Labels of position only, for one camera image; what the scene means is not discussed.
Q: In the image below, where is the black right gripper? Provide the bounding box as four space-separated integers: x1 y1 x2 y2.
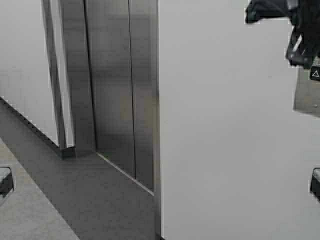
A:
285 14 320 69

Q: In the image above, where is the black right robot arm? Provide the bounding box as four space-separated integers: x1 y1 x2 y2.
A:
245 0 320 70

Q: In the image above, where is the robot base right corner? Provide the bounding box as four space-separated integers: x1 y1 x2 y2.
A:
310 167 320 201

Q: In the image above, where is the elevator call button panel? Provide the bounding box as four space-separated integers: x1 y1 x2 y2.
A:
293 57 320 118

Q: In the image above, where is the robot base left corner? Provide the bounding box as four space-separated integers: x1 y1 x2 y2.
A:
0 166 15 198

